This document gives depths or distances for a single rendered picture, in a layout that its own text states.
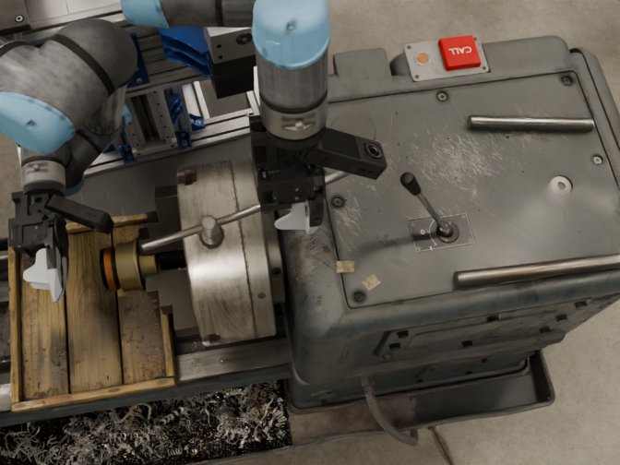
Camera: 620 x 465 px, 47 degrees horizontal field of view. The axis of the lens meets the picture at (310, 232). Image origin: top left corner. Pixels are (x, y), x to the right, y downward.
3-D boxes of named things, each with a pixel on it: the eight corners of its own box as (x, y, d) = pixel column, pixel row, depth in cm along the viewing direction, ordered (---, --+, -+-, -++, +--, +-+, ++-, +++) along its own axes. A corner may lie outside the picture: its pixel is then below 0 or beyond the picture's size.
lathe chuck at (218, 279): (233, 187, 143) (226, 134, 112) (256, 343, 136) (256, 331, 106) (188, 194, 142) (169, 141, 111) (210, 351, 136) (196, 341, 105)
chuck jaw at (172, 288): (209, 264, 120) (218, 329, 115) (212, 276, 124) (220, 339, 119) (144, 274, 119) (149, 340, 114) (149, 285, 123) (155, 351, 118)
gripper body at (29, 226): (24, 265, 126) (22, 204, 130) (73, 257, 126) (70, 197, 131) (7, 249, 118) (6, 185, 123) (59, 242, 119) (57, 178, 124)
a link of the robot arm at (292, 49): (328, -27, 71) (333, 27, 65) (327, 61, 79) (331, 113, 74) (250, -24, 70) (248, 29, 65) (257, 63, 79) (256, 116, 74)
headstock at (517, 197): (520, 135, 160) (590, 22, 124) (588, 338, 143) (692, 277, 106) (261, 171, 154) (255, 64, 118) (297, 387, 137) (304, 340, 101)
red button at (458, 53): (470, 41, 122) (472, 33, 120) (479, 69, 120) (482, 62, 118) (436, 45, 122) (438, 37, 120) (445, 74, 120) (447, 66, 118)
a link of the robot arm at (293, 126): (320, 64, 79) (335, 113, 74) (320, 94, 83) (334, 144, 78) (254, 71, 78) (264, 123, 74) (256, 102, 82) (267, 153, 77)
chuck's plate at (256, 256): (250, 185, 143) (247, 131, 112) (274, 339, 137) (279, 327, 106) (233, 187, 143) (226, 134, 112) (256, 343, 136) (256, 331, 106)
